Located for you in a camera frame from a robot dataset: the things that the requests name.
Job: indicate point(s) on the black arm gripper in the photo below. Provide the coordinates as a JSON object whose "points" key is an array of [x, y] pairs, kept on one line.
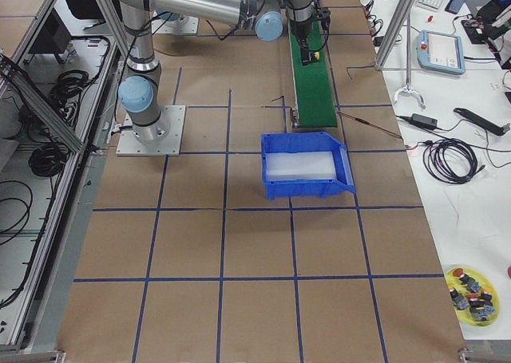
{"points": [[300, 29]]}

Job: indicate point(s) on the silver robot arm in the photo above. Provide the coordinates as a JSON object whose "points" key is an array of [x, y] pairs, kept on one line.
{"points": [[213, 74]]}

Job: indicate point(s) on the yellow plate of buttons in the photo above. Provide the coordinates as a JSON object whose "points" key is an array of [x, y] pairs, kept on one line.
{"points": [[475, 300]]}

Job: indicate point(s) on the green conveyor belt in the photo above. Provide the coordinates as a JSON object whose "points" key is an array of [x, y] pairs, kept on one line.
{"points": [[314, 98]]}

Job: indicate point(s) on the blue right storage bin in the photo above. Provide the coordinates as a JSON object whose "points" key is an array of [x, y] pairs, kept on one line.
{"points": [[307, 142]]}

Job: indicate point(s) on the white foam pad right bin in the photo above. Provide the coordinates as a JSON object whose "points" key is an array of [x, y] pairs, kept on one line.
{"points": [[300, 166]]}

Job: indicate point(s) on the teach pendant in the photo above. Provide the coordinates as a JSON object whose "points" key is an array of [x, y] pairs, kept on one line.
{"points": [[440, 52]]}

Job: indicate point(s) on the black power adapter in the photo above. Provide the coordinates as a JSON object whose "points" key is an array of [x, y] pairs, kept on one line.
{"points": [[425, 122]]}

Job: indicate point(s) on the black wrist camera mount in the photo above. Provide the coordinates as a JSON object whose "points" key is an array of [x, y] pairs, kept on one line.
{"points": [[322, 15]]}

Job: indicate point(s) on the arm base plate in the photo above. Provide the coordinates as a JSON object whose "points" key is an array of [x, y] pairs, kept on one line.
{"points": [[160, 139], [175, 24]]}

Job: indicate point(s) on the aluminium frame post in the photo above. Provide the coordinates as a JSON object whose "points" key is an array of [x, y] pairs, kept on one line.
{"points": [[401, 13]]}

